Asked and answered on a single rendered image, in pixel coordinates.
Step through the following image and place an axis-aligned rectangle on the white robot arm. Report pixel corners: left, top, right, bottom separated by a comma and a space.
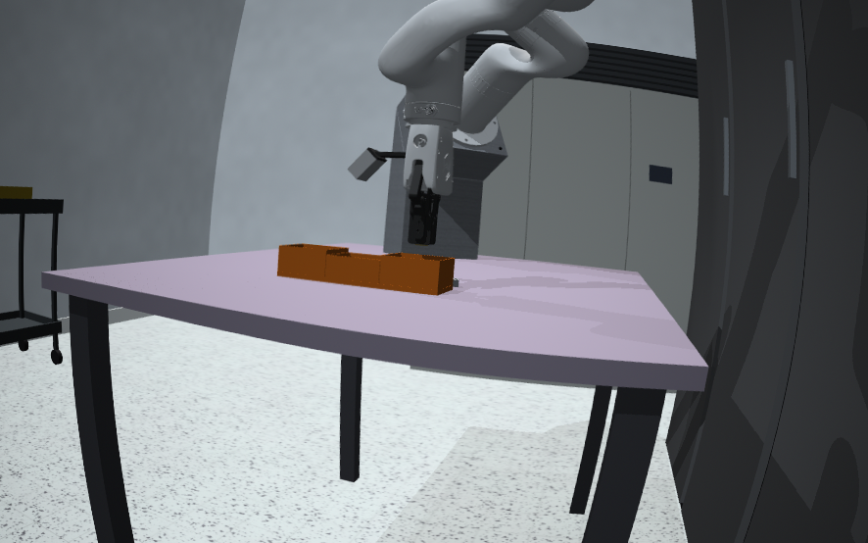
378, 0, 595, 147

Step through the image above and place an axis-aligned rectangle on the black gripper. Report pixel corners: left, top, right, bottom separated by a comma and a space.
404, 122, 458, 245

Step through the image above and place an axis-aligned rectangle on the orange bin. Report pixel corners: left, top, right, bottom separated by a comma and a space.
277, 244, 455, 296

